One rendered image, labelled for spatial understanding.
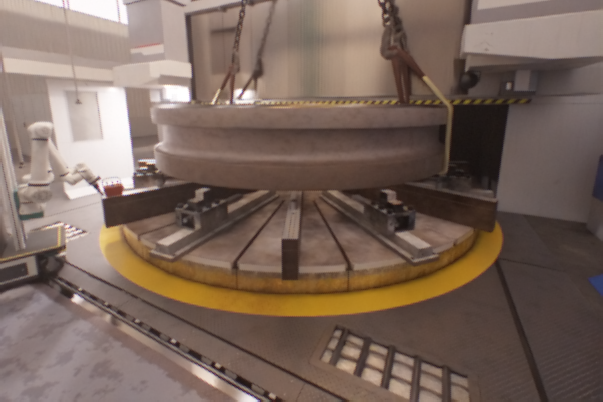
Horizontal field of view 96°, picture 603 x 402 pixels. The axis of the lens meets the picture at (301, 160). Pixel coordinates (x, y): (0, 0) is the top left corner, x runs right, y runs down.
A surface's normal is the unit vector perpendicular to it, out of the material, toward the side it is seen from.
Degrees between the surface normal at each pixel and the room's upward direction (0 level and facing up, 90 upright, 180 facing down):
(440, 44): 90
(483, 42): 90
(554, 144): 90
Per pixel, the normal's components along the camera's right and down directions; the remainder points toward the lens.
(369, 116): 0.29, 0.18
